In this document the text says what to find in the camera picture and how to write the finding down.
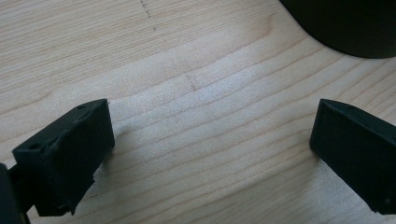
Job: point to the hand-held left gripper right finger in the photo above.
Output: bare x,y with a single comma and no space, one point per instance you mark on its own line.
358,155

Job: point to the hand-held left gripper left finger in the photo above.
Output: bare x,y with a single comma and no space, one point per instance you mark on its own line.
65,155

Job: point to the dark brown compartment tray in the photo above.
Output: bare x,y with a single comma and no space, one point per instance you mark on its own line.
342,25

